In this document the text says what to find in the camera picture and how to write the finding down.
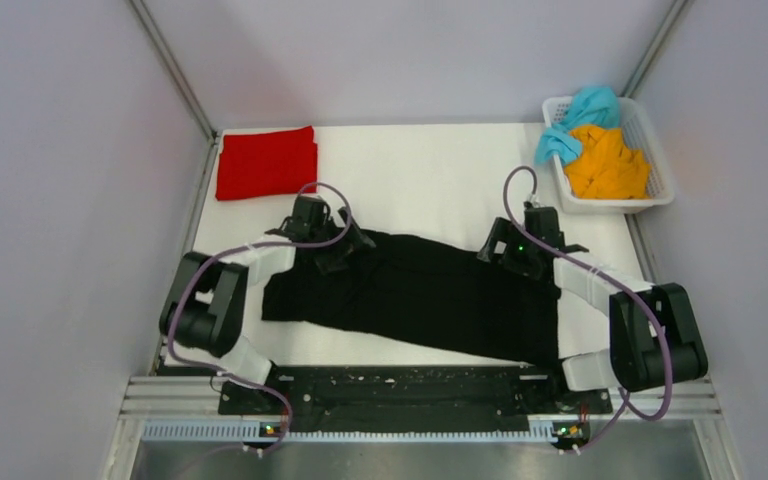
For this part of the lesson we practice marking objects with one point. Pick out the white plastic laundry basket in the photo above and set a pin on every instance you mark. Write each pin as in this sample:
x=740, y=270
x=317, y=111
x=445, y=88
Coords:
x=638, y=133

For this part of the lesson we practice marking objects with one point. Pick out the red folded t shirt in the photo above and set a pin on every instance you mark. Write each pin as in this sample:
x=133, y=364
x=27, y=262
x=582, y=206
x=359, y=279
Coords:
x=266, y=164

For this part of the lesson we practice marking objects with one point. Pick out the orange t shirt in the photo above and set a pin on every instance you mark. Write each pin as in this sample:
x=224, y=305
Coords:
x=607, y=169

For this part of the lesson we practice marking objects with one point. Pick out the light blue t shirt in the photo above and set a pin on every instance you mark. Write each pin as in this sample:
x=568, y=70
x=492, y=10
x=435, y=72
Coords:
x=596, y=105

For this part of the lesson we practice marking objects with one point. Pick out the black t shirt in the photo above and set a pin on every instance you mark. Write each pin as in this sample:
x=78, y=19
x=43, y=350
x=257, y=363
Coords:
x=423, y=292

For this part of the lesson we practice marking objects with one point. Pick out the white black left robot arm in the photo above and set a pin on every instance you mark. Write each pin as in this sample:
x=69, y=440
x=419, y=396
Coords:
x=202, y=317

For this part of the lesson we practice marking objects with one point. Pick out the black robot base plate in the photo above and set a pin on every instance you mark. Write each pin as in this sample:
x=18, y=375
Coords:
x=412, y=399

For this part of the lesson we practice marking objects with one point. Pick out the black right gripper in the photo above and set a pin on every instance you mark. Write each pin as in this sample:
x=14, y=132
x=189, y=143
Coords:
x=503, y=232

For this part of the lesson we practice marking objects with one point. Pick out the aluminium frame rail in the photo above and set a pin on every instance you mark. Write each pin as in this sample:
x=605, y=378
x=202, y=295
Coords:
x=183, y=406

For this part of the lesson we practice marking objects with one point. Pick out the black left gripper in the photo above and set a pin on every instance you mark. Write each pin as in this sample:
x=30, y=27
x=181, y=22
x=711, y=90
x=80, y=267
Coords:
x=344, y=247

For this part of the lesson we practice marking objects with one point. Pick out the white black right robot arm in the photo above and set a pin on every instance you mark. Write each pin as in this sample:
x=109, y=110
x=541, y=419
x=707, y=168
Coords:
x=653, y=333

